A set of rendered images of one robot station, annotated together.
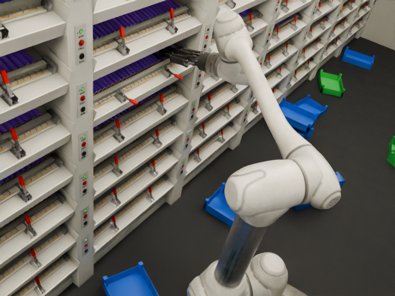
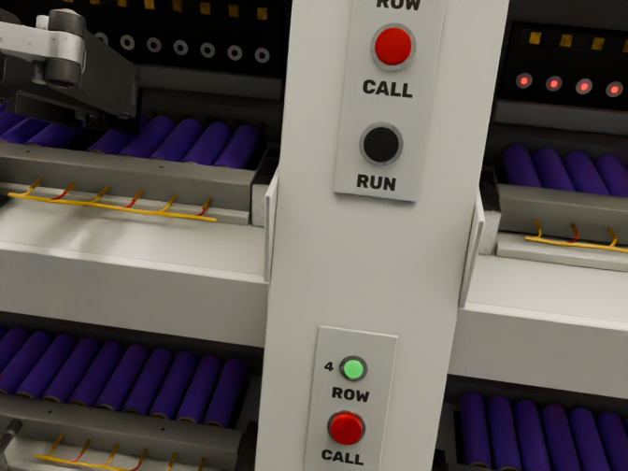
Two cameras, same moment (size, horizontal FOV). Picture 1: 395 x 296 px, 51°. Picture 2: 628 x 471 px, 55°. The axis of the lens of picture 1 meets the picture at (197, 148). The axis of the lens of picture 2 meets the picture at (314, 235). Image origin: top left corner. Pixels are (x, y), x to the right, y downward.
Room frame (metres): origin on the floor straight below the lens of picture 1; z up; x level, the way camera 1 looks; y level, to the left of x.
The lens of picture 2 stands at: (1.54, -0.19, 1.03)
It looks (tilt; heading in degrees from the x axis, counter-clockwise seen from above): 15 degrees down; 67
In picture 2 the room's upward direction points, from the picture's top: 6 degrees clockwise
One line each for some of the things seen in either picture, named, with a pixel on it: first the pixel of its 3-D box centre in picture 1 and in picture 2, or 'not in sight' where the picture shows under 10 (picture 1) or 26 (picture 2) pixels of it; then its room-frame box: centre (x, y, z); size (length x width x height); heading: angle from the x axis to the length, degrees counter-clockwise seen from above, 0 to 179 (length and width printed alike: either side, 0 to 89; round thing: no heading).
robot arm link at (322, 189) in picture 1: (313, 180); not in sight; (0.90, -0.34, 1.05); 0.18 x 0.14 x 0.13; 28
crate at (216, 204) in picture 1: (234, 208); not in sight; (1.68, -0.28, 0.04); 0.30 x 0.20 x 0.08; 62
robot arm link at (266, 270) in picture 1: (264, 278); not in sight; (0.97, -0.36, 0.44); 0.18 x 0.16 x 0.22; 118
